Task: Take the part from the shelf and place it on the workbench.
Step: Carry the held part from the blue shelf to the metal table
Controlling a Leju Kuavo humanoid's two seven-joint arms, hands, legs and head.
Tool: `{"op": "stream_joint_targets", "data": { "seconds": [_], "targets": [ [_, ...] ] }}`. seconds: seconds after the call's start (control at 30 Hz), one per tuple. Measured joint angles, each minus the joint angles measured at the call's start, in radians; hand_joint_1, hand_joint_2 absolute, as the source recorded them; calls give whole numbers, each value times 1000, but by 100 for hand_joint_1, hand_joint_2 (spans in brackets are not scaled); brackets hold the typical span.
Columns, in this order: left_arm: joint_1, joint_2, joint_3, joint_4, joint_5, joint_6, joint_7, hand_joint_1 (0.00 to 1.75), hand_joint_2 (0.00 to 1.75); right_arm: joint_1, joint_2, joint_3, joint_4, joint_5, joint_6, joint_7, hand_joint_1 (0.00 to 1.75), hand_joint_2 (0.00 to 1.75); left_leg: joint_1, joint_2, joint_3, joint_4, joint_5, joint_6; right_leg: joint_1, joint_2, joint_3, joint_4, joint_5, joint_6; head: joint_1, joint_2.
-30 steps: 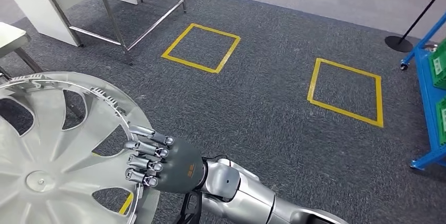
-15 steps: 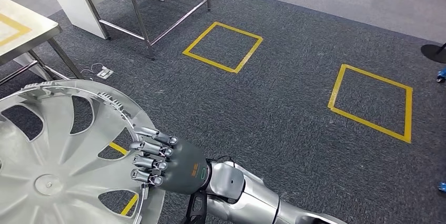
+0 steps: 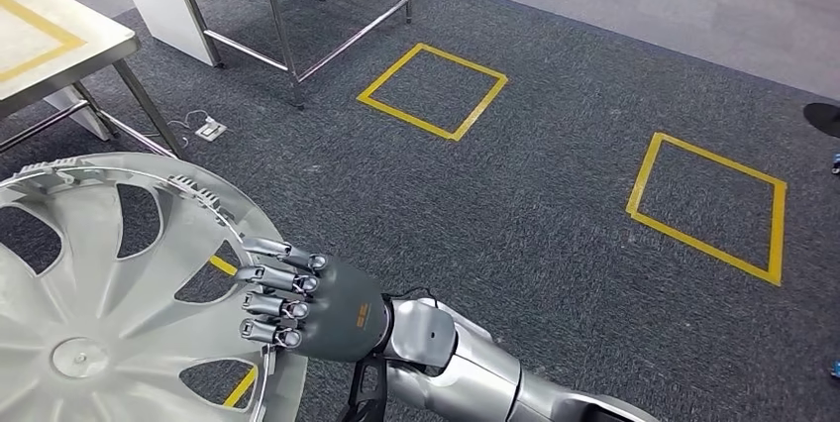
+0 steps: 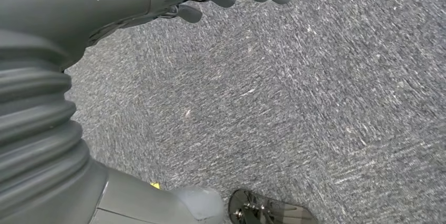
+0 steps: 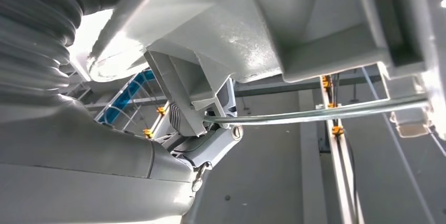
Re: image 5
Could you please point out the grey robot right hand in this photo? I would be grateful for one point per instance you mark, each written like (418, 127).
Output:
(87, 180)

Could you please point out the white ceiling rail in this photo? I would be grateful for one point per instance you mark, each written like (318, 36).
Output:
(339, 166)

